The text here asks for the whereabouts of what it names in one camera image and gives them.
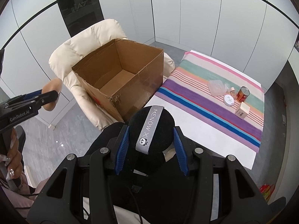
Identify cream padded armchair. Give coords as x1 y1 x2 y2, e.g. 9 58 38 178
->
49 19 175 130

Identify left hand with long nails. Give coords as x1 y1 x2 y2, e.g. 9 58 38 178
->
1 128 23 180

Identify small peach bottle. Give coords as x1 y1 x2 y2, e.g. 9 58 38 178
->
230 87 237 99

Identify striped colourful cloth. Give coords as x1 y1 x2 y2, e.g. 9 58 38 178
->
155 51 265 152

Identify red orange tin can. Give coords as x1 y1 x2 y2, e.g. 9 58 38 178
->
236 86 250 103

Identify black glossy wall panel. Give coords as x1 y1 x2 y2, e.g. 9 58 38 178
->
57 0 104 37

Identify round white cream jar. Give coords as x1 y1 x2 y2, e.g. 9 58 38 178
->
224 94 235 107

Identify white cardboard cosmetic box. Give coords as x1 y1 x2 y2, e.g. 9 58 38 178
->
235 102 250 119

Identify translucent plastic square case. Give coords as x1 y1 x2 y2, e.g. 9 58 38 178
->
207 80 226 97

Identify brown cardboard box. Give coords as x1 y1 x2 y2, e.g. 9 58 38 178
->
72 39 164 122

